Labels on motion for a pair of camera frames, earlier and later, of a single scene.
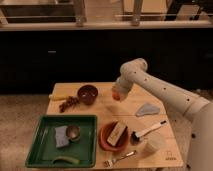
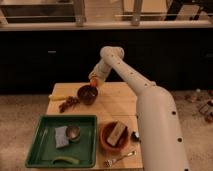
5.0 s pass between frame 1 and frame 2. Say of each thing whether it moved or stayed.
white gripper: moved
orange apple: moved
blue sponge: stayed
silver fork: stayed
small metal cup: stayed
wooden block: stayed
